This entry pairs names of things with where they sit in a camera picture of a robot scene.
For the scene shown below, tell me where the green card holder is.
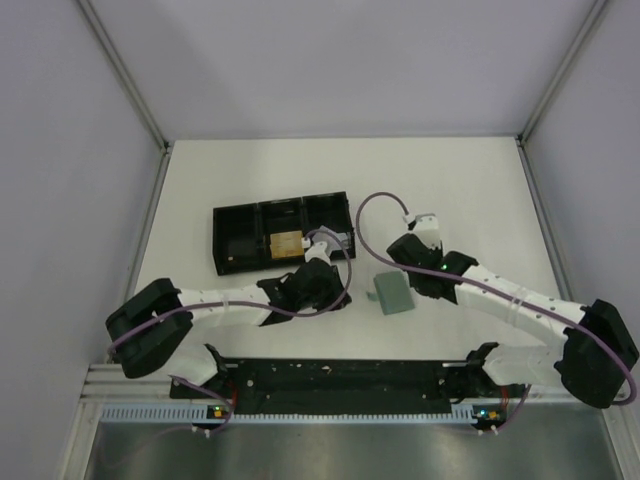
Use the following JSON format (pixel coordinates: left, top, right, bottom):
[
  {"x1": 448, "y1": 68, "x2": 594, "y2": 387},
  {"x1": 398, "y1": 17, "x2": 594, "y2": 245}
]
[{"x1": 367, "y1": 271, "x2": 415, "y2": 316}]

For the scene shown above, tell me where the black three-compartment tray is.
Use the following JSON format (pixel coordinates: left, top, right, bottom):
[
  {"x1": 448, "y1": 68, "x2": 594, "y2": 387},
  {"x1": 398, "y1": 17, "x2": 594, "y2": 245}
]
[{"x1": 212, "y1": 192, "x2": 356, "y2": 276}]

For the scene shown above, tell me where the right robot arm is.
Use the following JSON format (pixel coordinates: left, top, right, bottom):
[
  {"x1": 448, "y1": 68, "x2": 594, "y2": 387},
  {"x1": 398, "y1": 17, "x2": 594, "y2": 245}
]
[{"x1": 386, "y1": 234, "x2": 639, "y2": 409}]

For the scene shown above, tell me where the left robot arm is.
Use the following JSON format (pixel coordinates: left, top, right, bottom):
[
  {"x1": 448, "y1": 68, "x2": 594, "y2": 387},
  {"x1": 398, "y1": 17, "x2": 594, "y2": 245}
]
[{"x1": 106, "y1": 258, "x2": 353, "y2": 397}]

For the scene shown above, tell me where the white credit cards stack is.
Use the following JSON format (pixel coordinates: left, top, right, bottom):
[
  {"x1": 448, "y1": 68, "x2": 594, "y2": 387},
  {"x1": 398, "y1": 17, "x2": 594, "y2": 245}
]
[{"x1": 311, "y1": 226, "x2": 350, "y2": 254}]

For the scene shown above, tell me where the gold credit cards stack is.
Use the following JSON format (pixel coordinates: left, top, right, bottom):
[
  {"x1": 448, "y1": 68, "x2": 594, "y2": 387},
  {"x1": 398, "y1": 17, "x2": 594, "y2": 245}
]
[{"x1": 269, "y1": 230, "x2": 304, "y2": 260}]

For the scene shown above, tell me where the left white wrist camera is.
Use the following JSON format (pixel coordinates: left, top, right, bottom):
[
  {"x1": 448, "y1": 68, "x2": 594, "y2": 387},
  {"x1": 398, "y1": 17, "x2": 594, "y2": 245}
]
[{"x1": 301, "y1": 239, "x2": 342, "y2": 264}]

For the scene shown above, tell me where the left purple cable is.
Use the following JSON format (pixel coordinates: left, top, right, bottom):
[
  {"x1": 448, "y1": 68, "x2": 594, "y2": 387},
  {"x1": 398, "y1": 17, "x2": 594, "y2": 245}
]
[{"x1": 107, "y1": 227, "x2": 354, "y2": 434}]

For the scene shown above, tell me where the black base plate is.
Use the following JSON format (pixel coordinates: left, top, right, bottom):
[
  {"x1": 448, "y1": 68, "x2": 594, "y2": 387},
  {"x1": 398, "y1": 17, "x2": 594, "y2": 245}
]
[{"x1": 169, "y1": 357, "x2": 476, "y2": 416}]

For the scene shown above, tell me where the right aluminium corner post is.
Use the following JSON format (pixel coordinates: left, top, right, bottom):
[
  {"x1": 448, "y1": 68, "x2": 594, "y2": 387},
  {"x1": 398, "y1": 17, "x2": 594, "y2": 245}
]
[{"x1": 516, "y1": 0, "x2": 615, "y2": 146}]

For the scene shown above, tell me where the aluminium corner post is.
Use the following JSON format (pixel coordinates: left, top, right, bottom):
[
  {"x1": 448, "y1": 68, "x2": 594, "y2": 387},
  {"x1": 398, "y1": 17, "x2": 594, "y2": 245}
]
[
  {"x1": 516, "y1": 0, "x2": 615, "y2": 146},
  {"x1": 75, "y1": 0, "x2": 172, "y2": 152}
]

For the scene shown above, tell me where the white slotted cable duct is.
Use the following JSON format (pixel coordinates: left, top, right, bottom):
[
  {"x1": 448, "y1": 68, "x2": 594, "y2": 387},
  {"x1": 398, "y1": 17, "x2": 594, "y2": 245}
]
[{"x1": 100, "y1": 404, "x2": 478, "y2": 426}]

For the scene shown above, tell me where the aluminium frame rail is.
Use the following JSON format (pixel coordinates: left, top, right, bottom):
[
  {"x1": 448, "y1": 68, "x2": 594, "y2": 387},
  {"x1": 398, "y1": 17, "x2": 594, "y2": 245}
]
[{"x1": 79, "y1": 363, "x2": 626, "y2": 401}]

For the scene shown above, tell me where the left aluminium corner post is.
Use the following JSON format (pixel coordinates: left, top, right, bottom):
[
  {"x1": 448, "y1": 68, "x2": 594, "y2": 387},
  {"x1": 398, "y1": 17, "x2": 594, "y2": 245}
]
[{"x1": 75, "y1": 0, "x2": 172, "y2": 152}]

